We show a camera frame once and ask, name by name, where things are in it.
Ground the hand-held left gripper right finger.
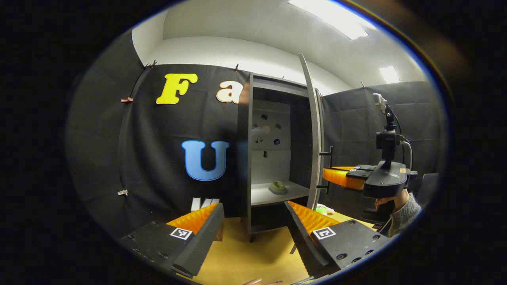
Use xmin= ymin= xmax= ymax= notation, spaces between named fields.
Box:
xmin=284 ymin=201 xmax=391 ymax=278

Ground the long ceiling light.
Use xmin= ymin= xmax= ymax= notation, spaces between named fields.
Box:
xmin=288 ymin=0 xmax=377 ymax=40

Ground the grey cabinet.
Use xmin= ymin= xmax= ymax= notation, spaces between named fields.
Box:
xmin=238 ymin=72 xmax=323 ymax=243

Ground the small ceiling light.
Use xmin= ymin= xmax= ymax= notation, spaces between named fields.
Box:
xmin=378 ymin=66 xmax=400 ymax=84

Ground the black backdrop cloth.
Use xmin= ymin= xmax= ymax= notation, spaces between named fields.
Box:
xmin=65 ymin=30 xmax=448 ymax=238

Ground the black cabinet door handle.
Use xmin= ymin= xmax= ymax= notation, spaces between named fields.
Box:
xmin=319 ymin=146 xmax=334 ymax=194

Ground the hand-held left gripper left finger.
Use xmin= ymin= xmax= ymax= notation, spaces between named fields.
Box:
xmin=119 ymin=203 xmax=225 ymax=278

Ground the beige cabinet door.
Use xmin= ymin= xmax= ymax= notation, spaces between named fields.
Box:
xmin=298 ymin=53 xmax=323 ymax=210

